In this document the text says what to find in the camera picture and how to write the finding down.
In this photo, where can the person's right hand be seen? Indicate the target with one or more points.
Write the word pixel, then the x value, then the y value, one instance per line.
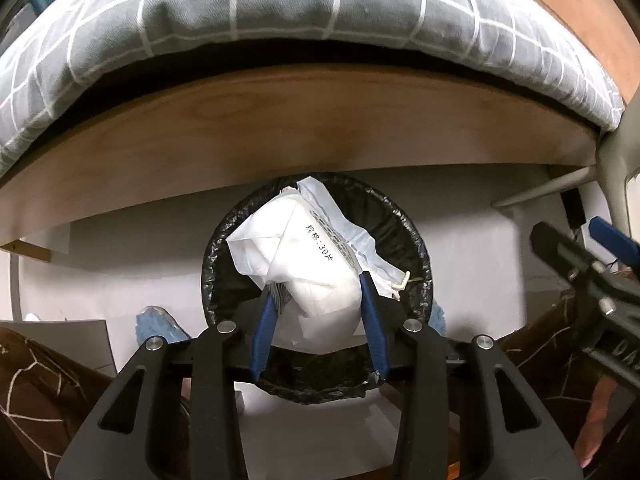
pixel 597 420

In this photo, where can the white metal bed post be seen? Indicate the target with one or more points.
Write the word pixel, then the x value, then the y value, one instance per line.
pixel 617 170

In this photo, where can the wooden bed frame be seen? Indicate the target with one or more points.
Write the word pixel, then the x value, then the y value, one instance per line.
pixel 300 125

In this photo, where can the grey plaid quilt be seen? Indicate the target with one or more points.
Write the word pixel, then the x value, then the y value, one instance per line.
pixel 300 0

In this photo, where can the round bin with black liner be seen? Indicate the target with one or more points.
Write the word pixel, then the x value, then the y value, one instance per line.
pixel 390 230

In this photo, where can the blue fluffy slipper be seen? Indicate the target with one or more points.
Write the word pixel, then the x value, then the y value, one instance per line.
pixel 157 325
pixel 439 317

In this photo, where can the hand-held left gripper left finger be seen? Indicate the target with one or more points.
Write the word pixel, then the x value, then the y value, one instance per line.
pixel 262 335

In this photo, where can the brown wooden board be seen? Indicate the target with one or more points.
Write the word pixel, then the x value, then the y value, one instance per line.
pixel 575 20

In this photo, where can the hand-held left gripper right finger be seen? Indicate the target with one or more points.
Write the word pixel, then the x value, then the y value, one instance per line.
pixel 372 330

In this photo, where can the grey flat board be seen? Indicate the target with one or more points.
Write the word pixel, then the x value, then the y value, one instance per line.
pixel 65 340

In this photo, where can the white plastic tissue pack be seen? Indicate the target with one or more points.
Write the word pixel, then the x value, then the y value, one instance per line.
pixel 310 260

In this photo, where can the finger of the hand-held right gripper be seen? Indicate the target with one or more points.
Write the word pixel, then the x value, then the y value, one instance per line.
pixel 555 247
pixel 610 237

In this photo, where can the black power adapter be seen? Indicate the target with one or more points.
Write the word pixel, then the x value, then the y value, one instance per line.
pixel 572 207

